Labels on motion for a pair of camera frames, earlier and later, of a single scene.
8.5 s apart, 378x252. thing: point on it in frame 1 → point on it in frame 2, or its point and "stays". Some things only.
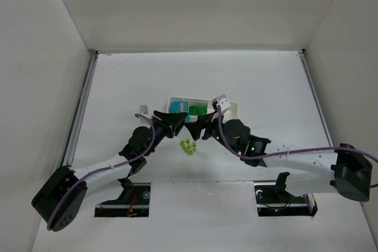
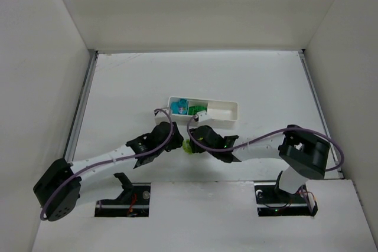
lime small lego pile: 188,147 stays
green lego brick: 197,110 stays
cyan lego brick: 179,105 stays
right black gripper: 205,131 → 195,140
